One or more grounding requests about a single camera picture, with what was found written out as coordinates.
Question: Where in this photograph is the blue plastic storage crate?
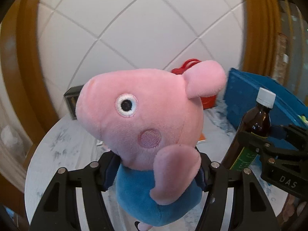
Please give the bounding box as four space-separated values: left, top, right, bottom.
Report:
223 67 308 152

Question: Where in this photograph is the red plastic toy case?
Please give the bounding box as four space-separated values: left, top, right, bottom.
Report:
171 58 217 111

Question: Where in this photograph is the pink pig plush orange dress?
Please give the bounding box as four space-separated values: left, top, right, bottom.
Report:
197 133 206 144

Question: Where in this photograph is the dark green glass bottle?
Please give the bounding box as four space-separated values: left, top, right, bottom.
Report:
221 87 276 171

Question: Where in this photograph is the pink pig plush blue body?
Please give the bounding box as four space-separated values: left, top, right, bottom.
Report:
76 60 227 230

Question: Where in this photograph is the green frog plush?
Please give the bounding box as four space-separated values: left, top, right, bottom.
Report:
299 115 308 125

